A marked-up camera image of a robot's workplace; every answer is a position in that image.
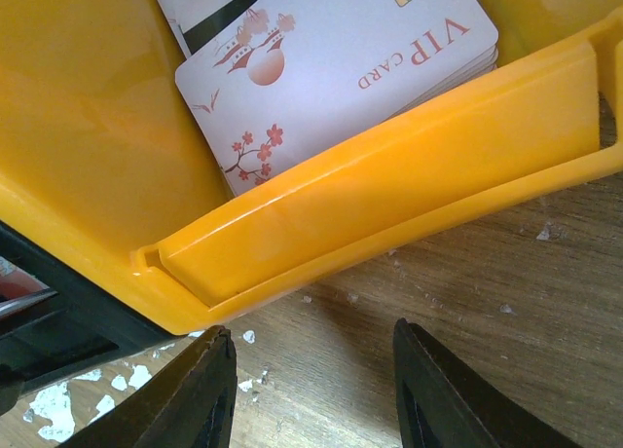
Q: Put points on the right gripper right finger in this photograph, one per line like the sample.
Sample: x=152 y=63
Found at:
x=442 y=402

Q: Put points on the red white card stack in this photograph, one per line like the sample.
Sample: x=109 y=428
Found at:
x=19 y=290

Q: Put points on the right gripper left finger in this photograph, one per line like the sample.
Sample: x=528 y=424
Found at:
x=189 y=403

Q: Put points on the black bin left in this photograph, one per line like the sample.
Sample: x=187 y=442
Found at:
x=78 y=328

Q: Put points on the white pink card stack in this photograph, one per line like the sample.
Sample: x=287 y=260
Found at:
x=272 y=83

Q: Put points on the orange bin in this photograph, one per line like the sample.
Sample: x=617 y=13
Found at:
x=103 y=167

